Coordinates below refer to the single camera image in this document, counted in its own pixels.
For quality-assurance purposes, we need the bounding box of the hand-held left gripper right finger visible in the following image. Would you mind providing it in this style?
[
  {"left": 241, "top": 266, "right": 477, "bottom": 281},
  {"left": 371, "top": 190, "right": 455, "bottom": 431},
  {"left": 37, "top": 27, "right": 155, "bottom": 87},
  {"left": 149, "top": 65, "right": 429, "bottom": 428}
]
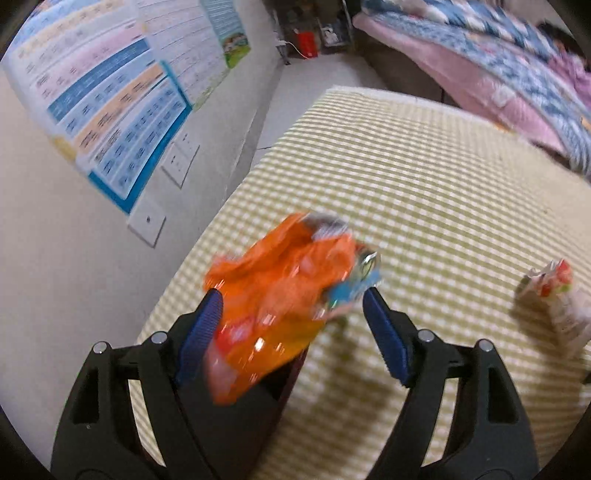
[{"left": 362, "top": 286, "right": 541, "bottom": 480}]

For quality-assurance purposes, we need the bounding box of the white pink chart wall poster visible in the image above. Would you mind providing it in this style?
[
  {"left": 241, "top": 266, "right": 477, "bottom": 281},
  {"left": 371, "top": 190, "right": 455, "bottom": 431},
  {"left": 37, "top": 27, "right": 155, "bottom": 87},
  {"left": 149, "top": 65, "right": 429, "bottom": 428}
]
[{"left": 134, "top": 0, "right": 232, "bottom": 112}]

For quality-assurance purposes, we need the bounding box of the white wall socket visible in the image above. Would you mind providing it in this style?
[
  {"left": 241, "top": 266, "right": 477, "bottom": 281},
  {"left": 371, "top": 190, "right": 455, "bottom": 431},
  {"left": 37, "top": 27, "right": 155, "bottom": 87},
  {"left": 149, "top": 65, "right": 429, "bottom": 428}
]
[
  {"left": 178, "top": 129, "right": 200, "bottom": 167},
  {"left": 161, "top": 141, "right": 188, "bottom": 188},
  {"left": 127, "top": 194, "right": 167, "bottom": 249}
]

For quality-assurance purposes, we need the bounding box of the dark metal shelf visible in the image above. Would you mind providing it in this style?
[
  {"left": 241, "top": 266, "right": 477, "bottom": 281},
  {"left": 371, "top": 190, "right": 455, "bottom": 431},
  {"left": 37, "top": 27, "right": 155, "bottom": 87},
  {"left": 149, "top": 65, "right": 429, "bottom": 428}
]
[{"left": 272, "top": 0, "right": 356, "bottom": 56}]

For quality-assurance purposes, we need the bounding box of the pink bed sheet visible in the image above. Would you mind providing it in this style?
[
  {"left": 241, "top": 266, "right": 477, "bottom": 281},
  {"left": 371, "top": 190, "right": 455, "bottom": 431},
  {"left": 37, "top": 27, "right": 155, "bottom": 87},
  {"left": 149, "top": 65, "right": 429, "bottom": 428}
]
[{"left": 353, "top": 11, "right": 568, "bottom": 153}]

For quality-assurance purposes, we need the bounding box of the red bin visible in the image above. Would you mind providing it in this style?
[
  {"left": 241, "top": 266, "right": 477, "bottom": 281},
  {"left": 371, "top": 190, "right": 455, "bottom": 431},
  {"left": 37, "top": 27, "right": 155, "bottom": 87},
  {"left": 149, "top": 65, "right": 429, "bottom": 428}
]
[{"left": 295, "top": 30, "right": 320, "bottom": 58}]

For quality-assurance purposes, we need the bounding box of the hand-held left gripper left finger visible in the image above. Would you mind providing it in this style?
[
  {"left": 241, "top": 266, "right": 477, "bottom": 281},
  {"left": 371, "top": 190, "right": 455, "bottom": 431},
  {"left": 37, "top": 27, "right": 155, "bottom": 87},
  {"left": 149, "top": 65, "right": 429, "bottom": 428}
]
[{"left": 50, "top": 288, "right": 225, "bottom": 480}]

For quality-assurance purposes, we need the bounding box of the printed plaid bedsheet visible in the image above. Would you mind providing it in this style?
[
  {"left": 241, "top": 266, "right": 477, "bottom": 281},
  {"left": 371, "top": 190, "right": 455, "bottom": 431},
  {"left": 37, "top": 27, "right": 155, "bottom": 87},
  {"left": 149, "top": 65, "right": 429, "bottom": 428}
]
[{"left": 369, "top": 9, "right": 591, "bottom": 174}]

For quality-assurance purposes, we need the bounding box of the blue pinyin wall poster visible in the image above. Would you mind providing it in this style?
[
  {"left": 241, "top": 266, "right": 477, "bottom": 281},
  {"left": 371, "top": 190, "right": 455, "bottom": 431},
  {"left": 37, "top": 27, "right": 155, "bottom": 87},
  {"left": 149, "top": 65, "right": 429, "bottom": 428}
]
[{"left": 0, "top": 0, "right": 194, "bottom": 215}]

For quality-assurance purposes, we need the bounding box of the green chart wall poster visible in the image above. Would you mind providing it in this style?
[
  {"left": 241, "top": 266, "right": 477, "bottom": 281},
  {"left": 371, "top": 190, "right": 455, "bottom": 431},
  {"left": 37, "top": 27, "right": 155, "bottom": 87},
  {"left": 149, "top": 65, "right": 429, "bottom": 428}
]
[{"left": 201, "top": 0, "right": 252, "bottom": 69}]

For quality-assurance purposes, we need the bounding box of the orange snack wrapper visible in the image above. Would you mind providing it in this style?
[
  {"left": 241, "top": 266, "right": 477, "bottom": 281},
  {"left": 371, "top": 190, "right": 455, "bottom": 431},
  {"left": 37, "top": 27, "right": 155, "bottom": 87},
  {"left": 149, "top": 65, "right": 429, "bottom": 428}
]
[{"left": 203, "top": 211, "right": 384, "bottom": 407}]

